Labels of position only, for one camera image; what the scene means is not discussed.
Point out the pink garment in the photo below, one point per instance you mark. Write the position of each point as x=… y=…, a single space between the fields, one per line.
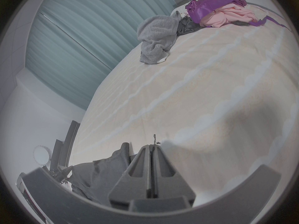
x=224 y=16

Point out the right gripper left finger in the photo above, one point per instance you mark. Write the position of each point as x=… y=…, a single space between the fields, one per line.
x=130 y=188

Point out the grey garment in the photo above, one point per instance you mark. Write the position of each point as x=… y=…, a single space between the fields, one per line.
x=156 y=36

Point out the white printed pillow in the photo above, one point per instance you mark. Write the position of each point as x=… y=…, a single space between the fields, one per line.
x=181 y=9

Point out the bed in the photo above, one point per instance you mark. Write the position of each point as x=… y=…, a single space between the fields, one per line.
x=198 y=90

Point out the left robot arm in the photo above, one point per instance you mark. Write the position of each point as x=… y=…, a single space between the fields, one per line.
x=60 y=175

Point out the black shiny garment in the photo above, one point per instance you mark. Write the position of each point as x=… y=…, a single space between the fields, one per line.
x=186 y=27

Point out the purple garment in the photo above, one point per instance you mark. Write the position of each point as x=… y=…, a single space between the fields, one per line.
x=203 y=6

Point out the black chest of drawers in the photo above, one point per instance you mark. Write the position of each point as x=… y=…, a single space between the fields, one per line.
x=71 y=141

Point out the black T-shirt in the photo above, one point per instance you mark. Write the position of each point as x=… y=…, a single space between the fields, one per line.
x=102 y=176

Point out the round white mirror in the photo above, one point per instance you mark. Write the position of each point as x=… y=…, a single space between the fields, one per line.
x=42 y=155

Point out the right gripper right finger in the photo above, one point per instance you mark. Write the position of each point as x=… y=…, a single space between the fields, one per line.
x=172 y=188

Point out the blue-green curtain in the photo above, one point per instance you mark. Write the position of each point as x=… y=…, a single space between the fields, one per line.
x=63 y=62
x=105 y=15

